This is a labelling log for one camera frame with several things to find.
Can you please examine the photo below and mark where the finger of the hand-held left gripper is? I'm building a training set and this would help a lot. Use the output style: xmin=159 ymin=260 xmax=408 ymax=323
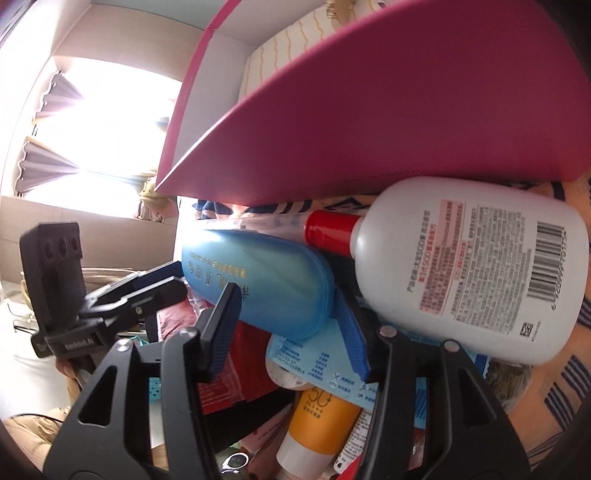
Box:
xmin=90 ymin=276 xmax=188 ymax=332
xmin=85 ymin=260 xmax=185 ymax=308

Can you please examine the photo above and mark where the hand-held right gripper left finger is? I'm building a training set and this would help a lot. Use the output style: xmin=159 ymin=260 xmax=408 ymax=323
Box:
xmin=44 ymin=282 xmax=243 ymax=480

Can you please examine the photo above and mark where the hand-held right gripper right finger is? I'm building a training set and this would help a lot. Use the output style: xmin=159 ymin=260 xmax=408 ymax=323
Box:
xmin=333 ymin=288 xmax=532 ymax=480

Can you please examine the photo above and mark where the blue lotion bottle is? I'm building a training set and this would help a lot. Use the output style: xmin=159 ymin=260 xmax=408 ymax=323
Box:
xmin=181 ymin=229 xmax=335 ymax=341

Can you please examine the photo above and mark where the white lotion bottle red cap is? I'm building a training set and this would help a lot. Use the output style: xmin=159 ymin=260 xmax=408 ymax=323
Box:
xmin=305 ymin=178 xmax=591 ymax=365

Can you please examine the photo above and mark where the pink cardboard box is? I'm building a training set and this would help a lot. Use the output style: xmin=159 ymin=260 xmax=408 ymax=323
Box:
xmin=154 ymin=0 xmax=591 ymax=206

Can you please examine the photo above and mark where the striped fabric pencil case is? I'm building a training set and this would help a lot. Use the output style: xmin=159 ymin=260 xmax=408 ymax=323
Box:
xmin=240 ymin=2 xmax=386 ymax=100

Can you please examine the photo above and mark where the red plastic packet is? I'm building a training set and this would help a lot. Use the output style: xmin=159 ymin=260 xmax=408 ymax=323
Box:
xmin=198 ymin=295 xmax=278 ymax=416

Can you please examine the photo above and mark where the light blue sachet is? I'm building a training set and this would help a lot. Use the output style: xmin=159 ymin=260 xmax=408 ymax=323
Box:
xmin=265 ymin=332 xmax=444 ymax=430

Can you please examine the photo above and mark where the yellow plush toy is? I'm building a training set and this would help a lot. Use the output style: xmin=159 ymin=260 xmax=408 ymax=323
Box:
xmin=136 ymin=178 xmax=178 ymax=224

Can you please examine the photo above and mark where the orange sunscreen tube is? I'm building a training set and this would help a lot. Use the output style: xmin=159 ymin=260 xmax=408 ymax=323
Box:
xmin=276 ymin=387 xmax=363 ymax=478

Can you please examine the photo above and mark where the small white tube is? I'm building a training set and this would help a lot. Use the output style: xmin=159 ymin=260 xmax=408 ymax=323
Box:
xmin=333 ymin=406 xmax=375 ymax=474

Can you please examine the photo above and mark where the grey window curtain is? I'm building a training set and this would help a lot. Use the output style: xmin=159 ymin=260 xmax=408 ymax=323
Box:
xmin=34 ymin=69 xmax=88 ymax=123
xmin=18 ymin=136 xmax=155 ymax=195

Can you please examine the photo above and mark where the orange patterned blanket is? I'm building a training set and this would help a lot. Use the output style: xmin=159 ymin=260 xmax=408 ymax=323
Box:
xmin=191 ymin=180 xmax=591 ymax=435

